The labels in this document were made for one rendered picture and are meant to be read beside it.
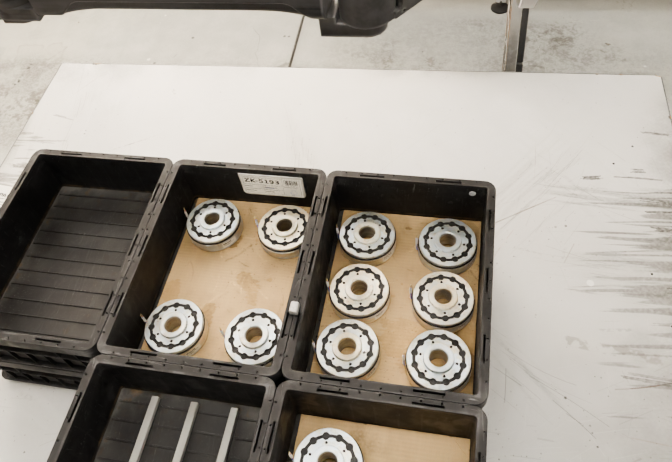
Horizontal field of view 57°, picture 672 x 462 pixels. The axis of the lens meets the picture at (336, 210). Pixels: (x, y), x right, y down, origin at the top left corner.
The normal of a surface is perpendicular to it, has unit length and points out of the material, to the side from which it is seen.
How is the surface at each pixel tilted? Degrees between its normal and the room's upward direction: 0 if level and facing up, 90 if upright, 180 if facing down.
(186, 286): 0
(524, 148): 0
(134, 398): 0
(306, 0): 90
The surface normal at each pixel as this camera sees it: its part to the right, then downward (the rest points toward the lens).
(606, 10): -0.10, -0.59
